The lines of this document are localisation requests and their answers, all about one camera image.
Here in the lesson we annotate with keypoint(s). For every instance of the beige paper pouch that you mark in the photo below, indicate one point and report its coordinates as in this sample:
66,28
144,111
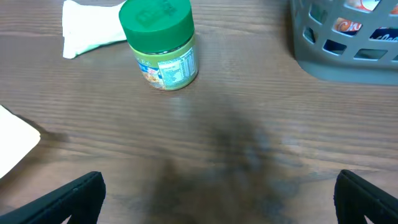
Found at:
17,138

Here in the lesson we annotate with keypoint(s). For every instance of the green-lid jar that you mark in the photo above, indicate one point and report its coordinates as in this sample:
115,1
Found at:
161,34

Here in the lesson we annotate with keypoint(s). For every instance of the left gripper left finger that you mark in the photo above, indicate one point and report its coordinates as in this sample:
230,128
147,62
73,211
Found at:
78,201

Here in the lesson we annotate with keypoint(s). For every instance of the grey plastic basket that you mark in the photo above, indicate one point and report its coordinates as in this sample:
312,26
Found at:
328,54

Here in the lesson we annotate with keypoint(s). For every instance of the tissue multipack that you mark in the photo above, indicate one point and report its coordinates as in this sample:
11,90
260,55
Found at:
351,28

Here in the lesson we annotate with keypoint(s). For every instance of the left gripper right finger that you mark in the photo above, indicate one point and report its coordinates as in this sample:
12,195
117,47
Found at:
356,201

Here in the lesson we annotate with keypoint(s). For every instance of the small white-teal pouch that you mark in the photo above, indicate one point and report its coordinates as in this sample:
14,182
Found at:
85,28

